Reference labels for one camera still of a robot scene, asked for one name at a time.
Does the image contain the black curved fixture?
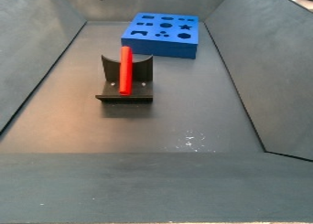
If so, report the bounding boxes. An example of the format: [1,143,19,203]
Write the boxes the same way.
[94,57,152,102]

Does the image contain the blue foam shape block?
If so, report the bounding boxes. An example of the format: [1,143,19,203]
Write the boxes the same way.
[120,12,197,59]

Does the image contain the red square-circle object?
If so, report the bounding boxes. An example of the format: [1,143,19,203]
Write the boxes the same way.
[118,47,132,96]

